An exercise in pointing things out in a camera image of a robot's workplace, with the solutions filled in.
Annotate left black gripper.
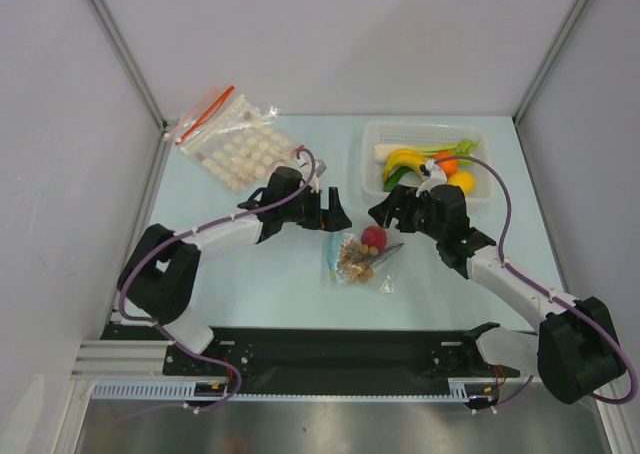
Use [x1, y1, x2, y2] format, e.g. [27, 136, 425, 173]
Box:
[280, 185, 350, 232]

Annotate red pomegranate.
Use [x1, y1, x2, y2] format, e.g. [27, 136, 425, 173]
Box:
[360, 226, 388, 250]

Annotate blue zipper clear bag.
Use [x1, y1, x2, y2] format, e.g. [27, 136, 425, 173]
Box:
[326, 224, 404, 295]

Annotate brown longan bunch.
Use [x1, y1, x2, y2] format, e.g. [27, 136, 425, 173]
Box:
[332, 240, 404, 283]

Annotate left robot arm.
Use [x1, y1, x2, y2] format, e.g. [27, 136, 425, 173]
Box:
[117, 166, 352, 374]

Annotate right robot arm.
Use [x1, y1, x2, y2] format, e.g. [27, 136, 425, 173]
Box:
[368, 185, 631, 404]

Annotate polka dot zip bag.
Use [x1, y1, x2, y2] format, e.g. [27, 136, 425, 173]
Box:
[189, 121, 300, 192]

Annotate red zipper clear bag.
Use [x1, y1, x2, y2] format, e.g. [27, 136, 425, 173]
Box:
[163, 85, 279, 162]

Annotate green cucumber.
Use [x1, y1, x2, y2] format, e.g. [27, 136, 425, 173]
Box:
[383, 166, 412, 192]

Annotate yellow banana bunch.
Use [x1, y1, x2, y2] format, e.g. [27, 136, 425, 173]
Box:
[382, 148, 428, 182]

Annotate orange fruit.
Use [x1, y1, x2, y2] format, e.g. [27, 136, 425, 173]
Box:
[434, 151, 458, 178]

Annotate yellow lemon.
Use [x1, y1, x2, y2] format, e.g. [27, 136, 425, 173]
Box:
[447, 171, 475, 196]

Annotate white plastic basket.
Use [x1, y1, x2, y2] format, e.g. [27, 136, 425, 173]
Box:
[361, 120, 491, 200]

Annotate green celery stalk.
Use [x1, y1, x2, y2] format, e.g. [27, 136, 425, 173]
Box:
[373, 139, 482, 164]

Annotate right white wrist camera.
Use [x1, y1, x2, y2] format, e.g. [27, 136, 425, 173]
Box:
[416, 159, 448, 197]

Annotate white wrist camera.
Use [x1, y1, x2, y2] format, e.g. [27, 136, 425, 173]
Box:
[416, 159, 448, 197]
[297, 157, 326, 193]

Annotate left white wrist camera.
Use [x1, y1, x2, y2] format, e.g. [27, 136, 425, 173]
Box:
[297, 157, 326, 193]

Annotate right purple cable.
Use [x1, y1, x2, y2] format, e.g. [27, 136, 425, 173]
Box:
[439, 154, 636, 418]

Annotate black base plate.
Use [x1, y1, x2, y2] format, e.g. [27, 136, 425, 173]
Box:
[99, 323, 526, 396]

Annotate white slotted cable duct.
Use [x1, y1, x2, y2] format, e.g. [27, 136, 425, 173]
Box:
[92, 380, 492, 403]

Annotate right aluminium frame post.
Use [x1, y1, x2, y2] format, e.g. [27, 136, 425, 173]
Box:
[512, 0, 592, 129]

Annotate aluminium frame post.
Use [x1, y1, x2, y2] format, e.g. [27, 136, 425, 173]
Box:
[512, 0, 592, 129]
[86, 0, 167, 132]

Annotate left aluminium frame post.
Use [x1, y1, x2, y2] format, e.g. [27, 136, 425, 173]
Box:
[86, 0, 167, 132]

